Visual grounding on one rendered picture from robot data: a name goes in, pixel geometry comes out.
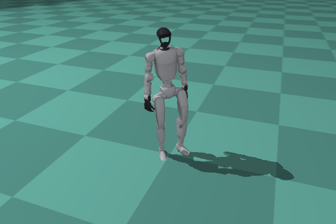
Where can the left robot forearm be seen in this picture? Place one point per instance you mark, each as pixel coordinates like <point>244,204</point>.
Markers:
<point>183,80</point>

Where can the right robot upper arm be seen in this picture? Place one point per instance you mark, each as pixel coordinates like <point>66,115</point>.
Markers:
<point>149,58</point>

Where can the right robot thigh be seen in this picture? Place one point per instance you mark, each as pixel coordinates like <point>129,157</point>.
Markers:
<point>159,106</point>

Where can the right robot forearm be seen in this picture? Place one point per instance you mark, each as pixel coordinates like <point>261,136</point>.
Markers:
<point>147,87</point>

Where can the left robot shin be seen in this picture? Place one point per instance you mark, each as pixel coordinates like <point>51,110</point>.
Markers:
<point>181,133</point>

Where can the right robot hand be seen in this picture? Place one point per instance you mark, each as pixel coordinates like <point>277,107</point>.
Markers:
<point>147,105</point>

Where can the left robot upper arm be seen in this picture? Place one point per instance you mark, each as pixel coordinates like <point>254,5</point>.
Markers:
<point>180,60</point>

